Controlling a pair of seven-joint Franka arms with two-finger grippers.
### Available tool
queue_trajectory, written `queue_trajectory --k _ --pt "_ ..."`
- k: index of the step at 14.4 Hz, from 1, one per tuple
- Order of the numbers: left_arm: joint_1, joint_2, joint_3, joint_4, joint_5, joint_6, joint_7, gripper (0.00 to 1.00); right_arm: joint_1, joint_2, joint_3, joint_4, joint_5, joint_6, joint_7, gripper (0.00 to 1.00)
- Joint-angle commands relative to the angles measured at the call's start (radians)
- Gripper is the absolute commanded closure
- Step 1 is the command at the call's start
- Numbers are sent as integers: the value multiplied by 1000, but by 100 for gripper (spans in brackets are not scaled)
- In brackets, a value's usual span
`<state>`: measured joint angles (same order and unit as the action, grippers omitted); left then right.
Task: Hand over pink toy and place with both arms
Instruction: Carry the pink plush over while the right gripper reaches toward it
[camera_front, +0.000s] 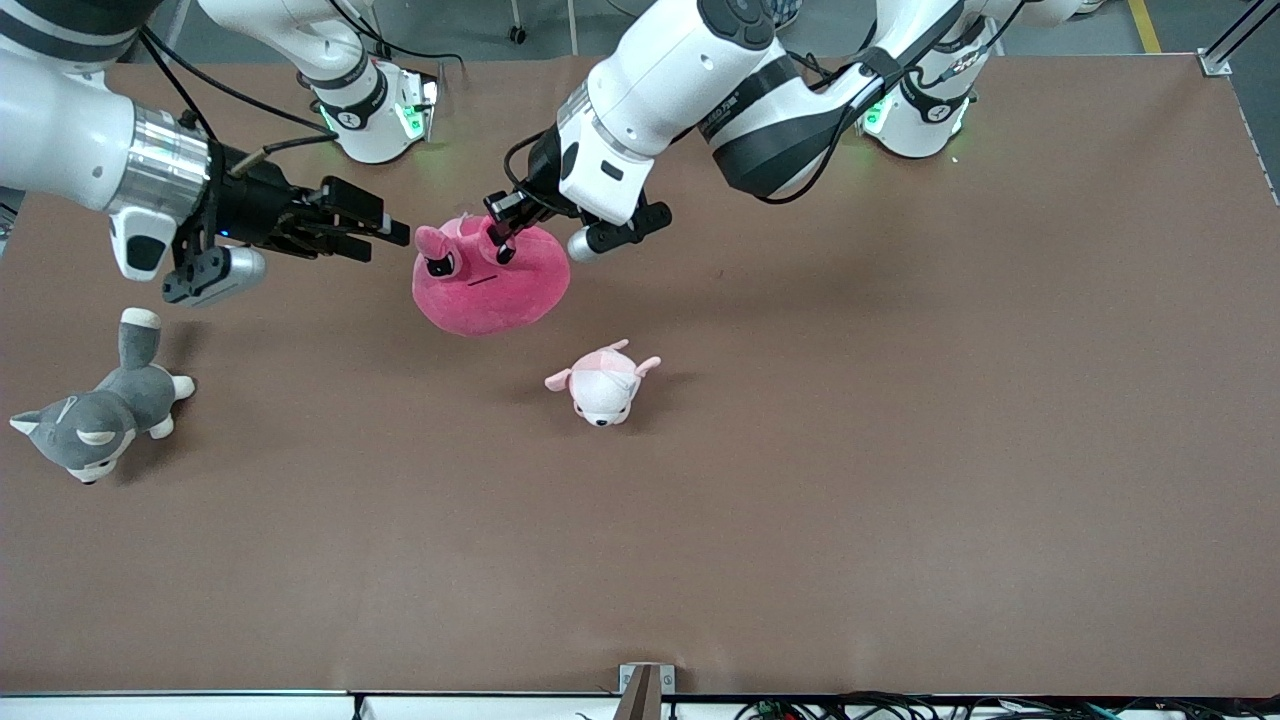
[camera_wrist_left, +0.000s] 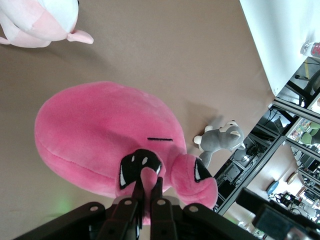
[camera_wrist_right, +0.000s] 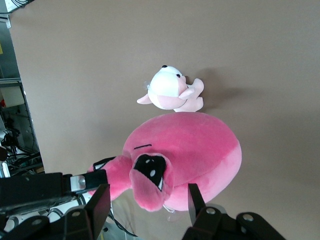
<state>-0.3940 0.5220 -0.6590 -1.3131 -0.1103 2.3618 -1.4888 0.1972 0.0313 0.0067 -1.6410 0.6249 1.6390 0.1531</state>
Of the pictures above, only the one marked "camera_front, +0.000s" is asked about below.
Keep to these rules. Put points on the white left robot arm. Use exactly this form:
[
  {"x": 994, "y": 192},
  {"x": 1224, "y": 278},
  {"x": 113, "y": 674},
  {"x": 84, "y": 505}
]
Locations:
[{"x": 680, "y": 70}]

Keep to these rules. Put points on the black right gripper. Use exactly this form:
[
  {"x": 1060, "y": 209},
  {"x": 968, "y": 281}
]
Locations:
[{"x": 256, "y": 208}]

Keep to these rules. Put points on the brown table cover sheet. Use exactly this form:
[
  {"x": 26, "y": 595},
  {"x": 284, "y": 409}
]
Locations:
[{"x": 800, "y": 500}]

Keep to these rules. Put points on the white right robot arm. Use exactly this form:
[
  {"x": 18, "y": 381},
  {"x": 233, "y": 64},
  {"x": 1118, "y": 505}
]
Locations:
[{"x": 70, "y": 130}]

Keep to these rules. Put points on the plain white shoe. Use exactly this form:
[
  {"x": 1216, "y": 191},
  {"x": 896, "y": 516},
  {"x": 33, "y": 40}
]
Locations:
[{"x": 1092, "y": 5}]

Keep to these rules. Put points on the round pink plush toy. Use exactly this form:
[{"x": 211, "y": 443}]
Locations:
[{"x": 490, "y": 305}]

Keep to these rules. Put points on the white pink plush puppy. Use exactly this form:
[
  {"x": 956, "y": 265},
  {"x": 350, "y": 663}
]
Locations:
[{"x": 600, "y": 390}]

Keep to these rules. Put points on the grey white plush husky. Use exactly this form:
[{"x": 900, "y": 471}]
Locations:
[{"x": 100, "y": 410}]

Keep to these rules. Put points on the metal bracket with post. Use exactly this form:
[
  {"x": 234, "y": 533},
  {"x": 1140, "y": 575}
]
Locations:
[{"x": 646, "y": 695}]

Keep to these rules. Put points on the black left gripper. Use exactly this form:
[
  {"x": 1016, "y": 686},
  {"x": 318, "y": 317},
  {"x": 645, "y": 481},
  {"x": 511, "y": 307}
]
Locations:
[{"x": 541, "y": 178}]

